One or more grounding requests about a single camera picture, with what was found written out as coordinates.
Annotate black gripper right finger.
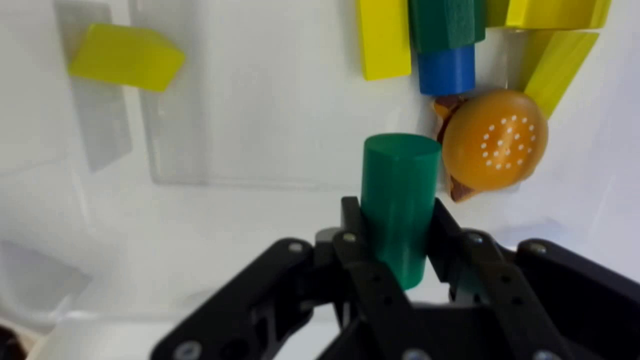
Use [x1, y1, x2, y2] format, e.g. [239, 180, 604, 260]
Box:
[427, 198, 640, 360]

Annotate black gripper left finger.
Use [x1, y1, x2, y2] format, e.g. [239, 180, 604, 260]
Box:
[148, 194, 417, 360]

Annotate green cylinder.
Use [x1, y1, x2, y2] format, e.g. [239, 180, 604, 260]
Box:
[359, 132, 444, 293]

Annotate clear plastic box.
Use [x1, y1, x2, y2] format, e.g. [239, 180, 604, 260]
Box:
[0, 0, 640, 360]

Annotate blue wooden cylinder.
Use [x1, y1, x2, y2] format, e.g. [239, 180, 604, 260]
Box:
[415, 42, 480, 98]

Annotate orange toy burger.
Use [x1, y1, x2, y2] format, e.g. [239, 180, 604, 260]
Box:
[433, 88, 550, 205]

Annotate yellow wooden block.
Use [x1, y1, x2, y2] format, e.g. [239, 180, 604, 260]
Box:
[504, 0, 615, 32]
[522, 28, 602, 120]
[354, 0, 415, 82]
[66, 23, 188, 94]

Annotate green wooden block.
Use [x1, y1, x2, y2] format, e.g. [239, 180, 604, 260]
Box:
[406, 0, 490, 54]

